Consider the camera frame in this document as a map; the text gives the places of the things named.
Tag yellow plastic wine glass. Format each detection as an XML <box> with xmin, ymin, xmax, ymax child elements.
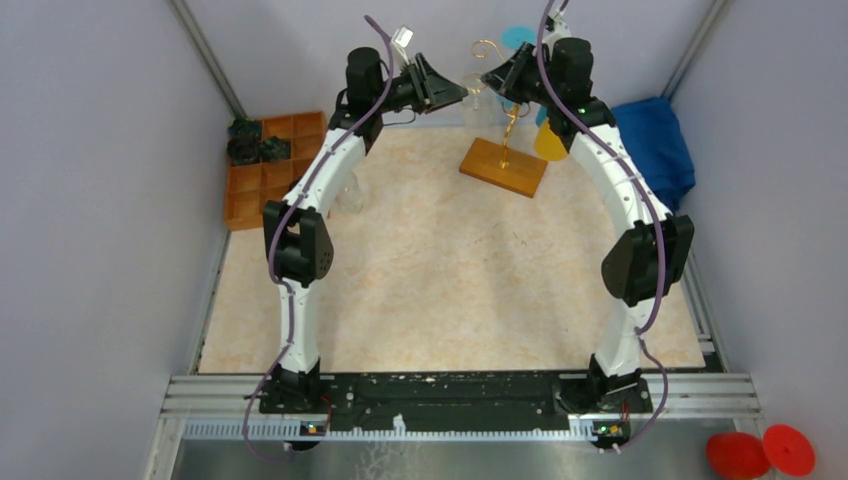
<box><xmin>533</xmin><ymin>120</ymin><xmax>568</xmax><ymax>162</ymax></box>

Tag gold wire glass rack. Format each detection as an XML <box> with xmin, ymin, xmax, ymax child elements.
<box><xmin>458</xmin><ymin>39</ymin><xmax>550</xmax><ymax>199</ymax></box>

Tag clear ribbed wine glass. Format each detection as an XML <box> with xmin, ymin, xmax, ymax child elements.
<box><xmin>335</xmin><ymin>173</ymin><xmax>364</xmax><ymax>214</ymax></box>

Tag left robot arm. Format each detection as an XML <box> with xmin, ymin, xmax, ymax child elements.
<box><xmin>256</xmin><ymin>47</ymin><xmax>468</xmax><ymax>413</ymax></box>

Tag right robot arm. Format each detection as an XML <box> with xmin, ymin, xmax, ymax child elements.
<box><xmin>482</xmin><ymin>37</ymin><xmax>695</xmax><ymax>411</ymax></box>

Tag blue plastic wine glass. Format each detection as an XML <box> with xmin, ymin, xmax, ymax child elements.
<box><xmin>499</xmin><ymin>26</ymin><xmax>536</xmax><ymax>118</ymax></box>

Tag red plastic wine glass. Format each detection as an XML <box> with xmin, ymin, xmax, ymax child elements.
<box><xmin>705</xmin><ymin>424</ymin><xmax>817</xmax><ymax>479</ymax></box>

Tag blue cloth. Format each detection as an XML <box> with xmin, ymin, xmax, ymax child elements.
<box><xmin>612</xmin><ymin>97</ymin><xmax>696</xmax><ymax>212</ymax></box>

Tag black parts in tray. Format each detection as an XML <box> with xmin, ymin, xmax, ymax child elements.
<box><xmin>226</xmin><ymin>118</ymin><xmax>292</xmax><ymax>167</ymax></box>

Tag orange compartment tray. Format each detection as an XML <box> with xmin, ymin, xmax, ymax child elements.
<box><xmin>224</xmin><ymin>111</ymin><xmax>327</xmax><ymax>231</ymax></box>

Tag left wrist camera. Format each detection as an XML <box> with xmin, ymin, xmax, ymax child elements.
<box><xmin>390</xmin><ymin>25</ymin><xmax>414</xmax><ymax>67</ymax></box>

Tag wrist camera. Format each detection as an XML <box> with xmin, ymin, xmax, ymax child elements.
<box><xmin>390</xmin><ymin>25</ymin><xmax>414</xmax><ymax>67</ymax></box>
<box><xmin>543</xmin><ymin>10</ymin><xmax>572</xmax><ymax>45</ymax></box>

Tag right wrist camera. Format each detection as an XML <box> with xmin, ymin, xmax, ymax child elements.
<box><xmin>543</xmin><ymin>10</ymin><xmax>572</xmax><ymax>45</ymax></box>

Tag black mounting base rail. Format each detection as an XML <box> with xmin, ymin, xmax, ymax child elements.
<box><xmin>258</xmin><ymin>368</ymin><xmax>653</xmax><ymax>433</ymax></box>

